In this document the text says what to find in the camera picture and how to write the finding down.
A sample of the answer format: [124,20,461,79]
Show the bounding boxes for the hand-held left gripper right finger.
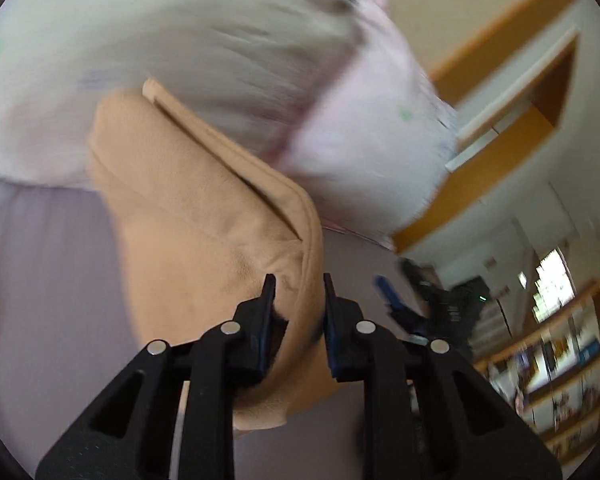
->
[323,273,564,480]

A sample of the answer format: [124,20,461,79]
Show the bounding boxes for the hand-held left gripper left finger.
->
[35,274,277,480]

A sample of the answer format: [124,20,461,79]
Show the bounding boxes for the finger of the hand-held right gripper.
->
[374,275,426,337]

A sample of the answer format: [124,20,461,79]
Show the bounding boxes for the tan fleece garment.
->
[87,77,332,432]

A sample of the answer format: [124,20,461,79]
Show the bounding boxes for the bright window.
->
[532,249,577,325]

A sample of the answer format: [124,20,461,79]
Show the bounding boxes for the wooden bookshelf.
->
[472,280,600,466]

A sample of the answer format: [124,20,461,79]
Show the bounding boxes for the orange wooden panel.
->
[391,37,581,253]

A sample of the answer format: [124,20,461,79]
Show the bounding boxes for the pale floral quilt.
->
[0,0,461,248]

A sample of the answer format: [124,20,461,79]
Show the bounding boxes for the orange wooden wall trim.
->
[430,0,583,92]

